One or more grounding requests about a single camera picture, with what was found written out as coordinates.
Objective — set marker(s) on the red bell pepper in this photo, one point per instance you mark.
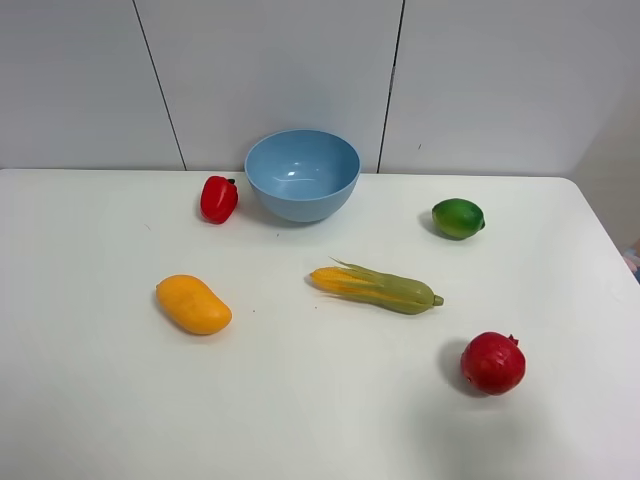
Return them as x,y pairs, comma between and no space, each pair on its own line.
219,199

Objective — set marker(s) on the yellow orange mango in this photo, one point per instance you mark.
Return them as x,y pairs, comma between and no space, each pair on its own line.
192,305

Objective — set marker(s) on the green lime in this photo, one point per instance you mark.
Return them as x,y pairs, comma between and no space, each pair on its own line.
458,218

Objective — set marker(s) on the pink object at table edge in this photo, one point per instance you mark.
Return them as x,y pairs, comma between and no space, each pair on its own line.
632,257

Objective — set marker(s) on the light blue plastic bowl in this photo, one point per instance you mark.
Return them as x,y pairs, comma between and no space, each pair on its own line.
302,175

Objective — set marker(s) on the corn cob with green husk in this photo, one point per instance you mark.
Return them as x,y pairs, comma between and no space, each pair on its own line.
388,291

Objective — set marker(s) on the red pomegranate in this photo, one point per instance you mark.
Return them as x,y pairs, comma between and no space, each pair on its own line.
493,363

